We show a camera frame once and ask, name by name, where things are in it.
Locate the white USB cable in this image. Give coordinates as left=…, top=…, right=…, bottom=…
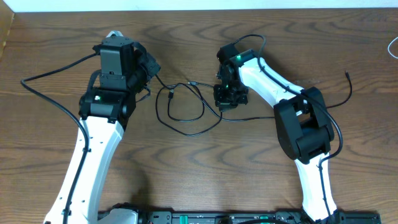
left=387, top=36, right=398, bottom=60

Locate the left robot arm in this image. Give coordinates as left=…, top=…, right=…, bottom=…
left=44, top=30, right=160, bottom=223

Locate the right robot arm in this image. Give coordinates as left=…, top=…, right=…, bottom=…
left=213, top=44, right=337, bottom=223

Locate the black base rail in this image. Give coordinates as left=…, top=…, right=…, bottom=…
left=98, top=202, right=382, bottom=224

